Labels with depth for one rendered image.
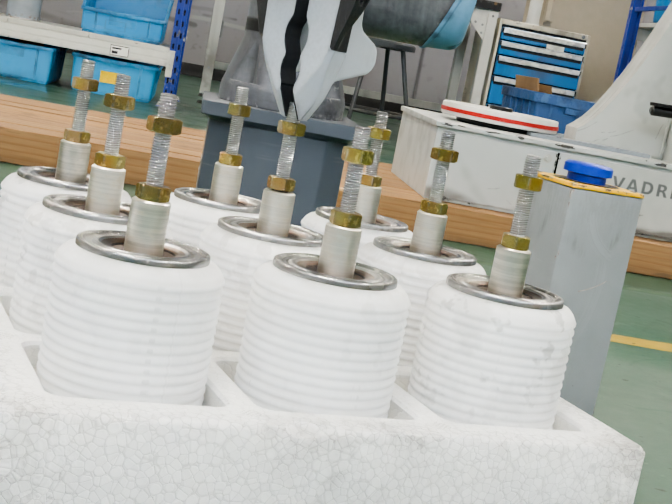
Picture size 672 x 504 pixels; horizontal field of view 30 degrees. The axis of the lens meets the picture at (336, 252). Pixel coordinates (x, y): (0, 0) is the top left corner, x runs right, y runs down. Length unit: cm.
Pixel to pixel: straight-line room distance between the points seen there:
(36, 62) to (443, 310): 488
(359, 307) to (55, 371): 17
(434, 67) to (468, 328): 866
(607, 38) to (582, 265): 637
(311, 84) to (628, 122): 246
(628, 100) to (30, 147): 146
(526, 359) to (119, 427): 26
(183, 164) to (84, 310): 218
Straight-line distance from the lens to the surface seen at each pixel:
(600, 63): 737
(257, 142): 143
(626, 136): 325
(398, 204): 289
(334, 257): 74
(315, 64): 83
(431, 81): 941
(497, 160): 300
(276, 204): 84
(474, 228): 293
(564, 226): 101
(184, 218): 93
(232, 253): 82
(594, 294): 104
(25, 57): 561
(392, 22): 145
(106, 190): 81
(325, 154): 144
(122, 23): 558
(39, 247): 80
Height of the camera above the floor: 38
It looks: 9 degrees down
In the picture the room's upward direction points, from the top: 11 degrees clockwise
